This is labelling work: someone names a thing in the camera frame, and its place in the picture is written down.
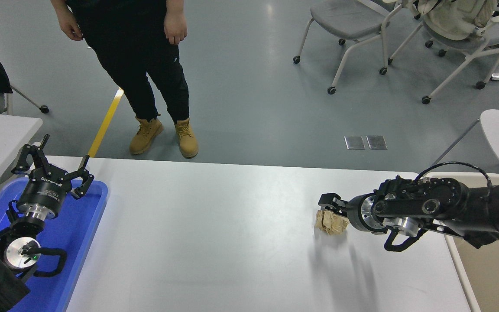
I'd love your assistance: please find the grey white-framed office chair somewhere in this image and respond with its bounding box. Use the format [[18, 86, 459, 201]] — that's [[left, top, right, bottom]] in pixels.
[[294, 0, 408, 95], [388, 0, 499, 105]]

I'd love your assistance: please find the blue plastic tray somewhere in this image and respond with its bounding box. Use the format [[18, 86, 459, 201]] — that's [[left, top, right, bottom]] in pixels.
[[0, 177, 109, 312]]

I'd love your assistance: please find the person's right hand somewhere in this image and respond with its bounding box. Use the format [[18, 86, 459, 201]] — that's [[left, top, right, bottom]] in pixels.
[[60, 16, 84, 41]]

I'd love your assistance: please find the tan paper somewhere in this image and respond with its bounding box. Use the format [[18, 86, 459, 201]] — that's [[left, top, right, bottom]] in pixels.
[[314, 210, 350, 236]]

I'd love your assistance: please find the large pale bin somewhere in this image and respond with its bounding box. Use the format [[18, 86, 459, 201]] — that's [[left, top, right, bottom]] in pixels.
[[424, 172, 499, 312]]

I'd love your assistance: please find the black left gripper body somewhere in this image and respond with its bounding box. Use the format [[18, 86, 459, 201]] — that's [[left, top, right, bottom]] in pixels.
[[17, 169, 72, 210]]

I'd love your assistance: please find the cream jacket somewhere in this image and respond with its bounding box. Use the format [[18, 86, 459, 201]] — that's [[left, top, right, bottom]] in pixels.
[[418, 0, 499, 42]]

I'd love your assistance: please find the person's left hand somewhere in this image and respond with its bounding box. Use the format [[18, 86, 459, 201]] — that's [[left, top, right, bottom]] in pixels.
[[164, 12, 188, 46]]

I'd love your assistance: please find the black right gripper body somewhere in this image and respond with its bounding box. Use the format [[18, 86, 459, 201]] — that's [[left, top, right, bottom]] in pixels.
[[347, 195, 369, 231]]

